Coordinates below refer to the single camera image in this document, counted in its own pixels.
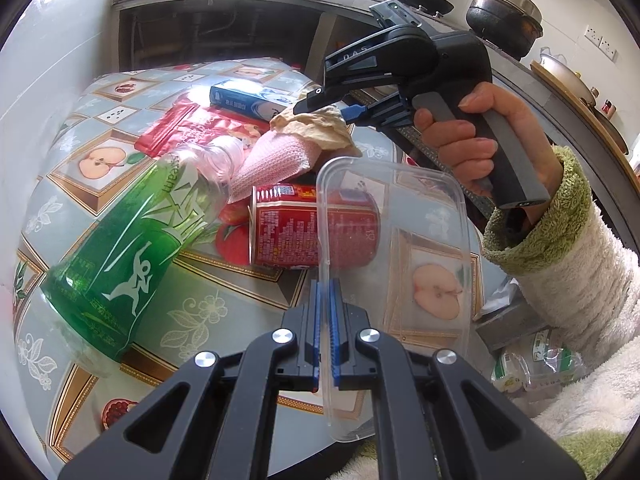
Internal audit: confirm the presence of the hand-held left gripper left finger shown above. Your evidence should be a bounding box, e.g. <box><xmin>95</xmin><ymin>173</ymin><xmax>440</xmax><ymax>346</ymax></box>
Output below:
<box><xmin>59</xmin><ymin>280</ymin><xmax>326</xmax><ymax>480</ymax></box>

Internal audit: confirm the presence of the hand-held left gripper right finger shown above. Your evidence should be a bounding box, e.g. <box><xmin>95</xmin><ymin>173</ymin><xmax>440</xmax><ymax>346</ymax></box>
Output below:
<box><xmin>327</xmin><ymin>279</ymin><xmax>586</xmax><ymax>480</ymax></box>

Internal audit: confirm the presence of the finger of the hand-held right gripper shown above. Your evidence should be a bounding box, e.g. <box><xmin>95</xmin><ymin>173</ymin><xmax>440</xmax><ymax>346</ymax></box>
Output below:
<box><xmin>344</xmin><ymin>104</ymin><xmax>382</xmax><ymax>126</ymax></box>
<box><xmin>293</xmin><ymin>81</ymin><xmax>362</xmax><ymax>117</ymax></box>

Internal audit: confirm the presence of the brown paper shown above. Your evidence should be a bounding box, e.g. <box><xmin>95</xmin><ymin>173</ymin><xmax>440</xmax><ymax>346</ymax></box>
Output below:
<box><xmin>270</xmin><ymin>105</ymin><xmax>363</xmax><ymax>158</ymax></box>

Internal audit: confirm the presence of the blue white carton box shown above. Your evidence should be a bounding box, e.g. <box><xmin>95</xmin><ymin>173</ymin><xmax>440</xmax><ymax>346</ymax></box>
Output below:
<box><xmin>209</xmin><ymin>79</ymin><xmax>298</xmax><ymax>122</ymax></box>

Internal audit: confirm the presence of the clear plastic container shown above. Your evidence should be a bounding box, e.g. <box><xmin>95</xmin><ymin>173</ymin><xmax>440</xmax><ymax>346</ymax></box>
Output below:
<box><xmin>316</xmin><ymin>156</ymin><xmax>473</xmax><ymax>445</ymax></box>

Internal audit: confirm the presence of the green plastic bottle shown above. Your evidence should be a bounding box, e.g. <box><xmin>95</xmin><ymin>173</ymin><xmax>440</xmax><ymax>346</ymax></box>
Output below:
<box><xmin>39</xmin><ymin>137</ymin><xmax>246</xmax><ymax>378</ymax></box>

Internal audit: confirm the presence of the person's right hand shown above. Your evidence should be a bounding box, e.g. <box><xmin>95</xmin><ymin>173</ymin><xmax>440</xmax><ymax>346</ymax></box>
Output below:
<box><xmin>414</xmin><ymin>81</ymin><xmax>567</xmax><ymax>198</ymax></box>

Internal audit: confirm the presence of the pink mesh cloth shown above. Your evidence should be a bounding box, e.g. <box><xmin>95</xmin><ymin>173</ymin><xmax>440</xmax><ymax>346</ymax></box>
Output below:
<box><xmin>227</xmin><ymin>129</ymin><xmax>326</xmax><ymax>205</ymax></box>

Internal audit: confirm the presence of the black cooking pot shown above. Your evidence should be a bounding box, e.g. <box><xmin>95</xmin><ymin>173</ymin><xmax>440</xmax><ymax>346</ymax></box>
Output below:
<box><xmin>465</xmin><ymin>0</ymin><xmax>545</xmax><ymax>59</ymax></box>

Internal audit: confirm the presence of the red can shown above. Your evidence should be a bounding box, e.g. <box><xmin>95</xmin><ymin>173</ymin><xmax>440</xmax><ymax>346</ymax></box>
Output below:
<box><xmin>249</xmin><ymin>184</ymin><xmax>383</xmax><ymax>271</ymax></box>

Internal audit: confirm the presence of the white basin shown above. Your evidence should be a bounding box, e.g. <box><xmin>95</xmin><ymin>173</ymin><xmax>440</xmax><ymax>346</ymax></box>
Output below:
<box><xmin>537</xmin><ymin>47</ymin><xmax>601</xmax><ymax>107</ymax></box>

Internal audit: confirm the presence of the red snack packet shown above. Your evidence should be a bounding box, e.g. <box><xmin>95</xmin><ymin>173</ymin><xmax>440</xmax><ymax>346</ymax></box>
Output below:
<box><xmin>134</xmin><ymin>97</ymin><xmax>266</xmax><ymax>158</ymax></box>

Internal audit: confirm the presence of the wooden cutting board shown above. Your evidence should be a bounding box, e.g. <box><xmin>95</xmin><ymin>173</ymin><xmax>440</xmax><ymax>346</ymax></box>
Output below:
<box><xmin>530</xmin><ymin>60</ymin><xmax>632</xmax><ymax>157</ymax></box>

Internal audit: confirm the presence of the green white plastic bag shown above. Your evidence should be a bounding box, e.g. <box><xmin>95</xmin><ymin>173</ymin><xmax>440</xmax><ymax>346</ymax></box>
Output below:
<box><xmin>492</xmin><ymin>330</ymin><xmax>587</xmax><ymax>397</ymax></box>

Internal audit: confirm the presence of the fluffy white robe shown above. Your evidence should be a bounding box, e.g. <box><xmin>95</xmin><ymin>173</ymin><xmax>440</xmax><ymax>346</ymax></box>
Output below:
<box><xmin>340</xmin><ymin>350</ymin><xmax>640</xmax><ymax>480</ymax></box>

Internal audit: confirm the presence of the fruit print tablecloth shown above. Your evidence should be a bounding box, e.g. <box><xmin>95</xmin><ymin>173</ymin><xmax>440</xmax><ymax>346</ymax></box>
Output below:
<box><xmin>10</xmin><ymin>57</ymin><xmax>501</xmax><ymax>466</ymax></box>

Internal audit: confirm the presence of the white wall socket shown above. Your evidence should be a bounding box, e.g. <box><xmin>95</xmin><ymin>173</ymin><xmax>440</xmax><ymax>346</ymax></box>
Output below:
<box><xmin>584</xmin><ymin>25</ymin><xmax>619</xmax><ymax>62</ymax></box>

